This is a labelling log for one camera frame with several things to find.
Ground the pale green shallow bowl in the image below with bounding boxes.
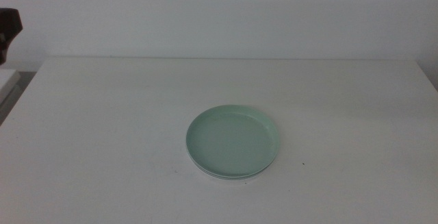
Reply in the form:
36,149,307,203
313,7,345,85
185,104,281,179

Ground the white shallow bowl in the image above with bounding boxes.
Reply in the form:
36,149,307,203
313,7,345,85
187,148,276,182

